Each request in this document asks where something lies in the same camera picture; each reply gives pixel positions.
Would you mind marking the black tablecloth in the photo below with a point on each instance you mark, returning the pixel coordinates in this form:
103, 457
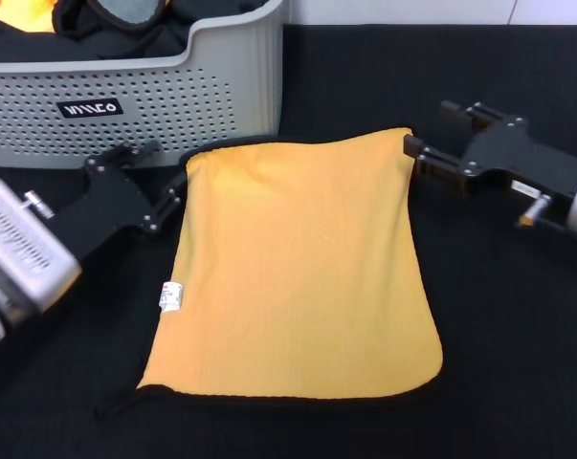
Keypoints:
508, 334

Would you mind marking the yellow grey towel black trim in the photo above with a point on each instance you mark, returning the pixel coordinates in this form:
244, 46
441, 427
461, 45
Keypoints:
293, 263
25, 16

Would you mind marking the dark grey cloth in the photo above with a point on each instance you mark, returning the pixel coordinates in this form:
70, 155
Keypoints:
20, 50

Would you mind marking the grey perforated plastic storage box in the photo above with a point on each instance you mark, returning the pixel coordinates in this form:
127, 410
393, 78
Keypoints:
197, 110

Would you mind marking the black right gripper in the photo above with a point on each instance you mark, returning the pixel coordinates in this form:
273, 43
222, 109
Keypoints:
517, 162

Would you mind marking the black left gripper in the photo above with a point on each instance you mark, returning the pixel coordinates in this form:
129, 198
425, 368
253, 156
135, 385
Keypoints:
106, 205

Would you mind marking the silver vented wrist camera box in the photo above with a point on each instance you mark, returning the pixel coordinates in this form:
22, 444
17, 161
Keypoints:
25, 239

